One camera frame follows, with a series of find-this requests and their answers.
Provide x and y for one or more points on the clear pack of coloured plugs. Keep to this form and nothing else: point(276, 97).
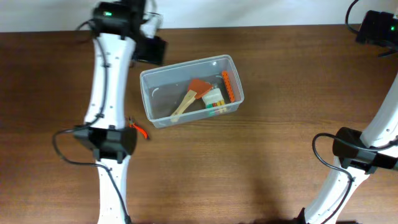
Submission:
point(215, 97)

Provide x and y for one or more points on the orange scraper with wooden handle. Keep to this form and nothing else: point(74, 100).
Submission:
point(196, 90)

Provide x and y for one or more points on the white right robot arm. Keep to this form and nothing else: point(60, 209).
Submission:
point(358, 154)

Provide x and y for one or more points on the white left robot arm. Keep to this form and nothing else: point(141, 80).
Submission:
point(123, 33)

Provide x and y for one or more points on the orange handled pliers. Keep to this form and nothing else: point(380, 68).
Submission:
point(133, 124)

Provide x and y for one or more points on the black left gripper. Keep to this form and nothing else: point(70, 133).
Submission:
point(152, 50)

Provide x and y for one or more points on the clear plastic container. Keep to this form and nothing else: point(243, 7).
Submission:
point(163, 89)

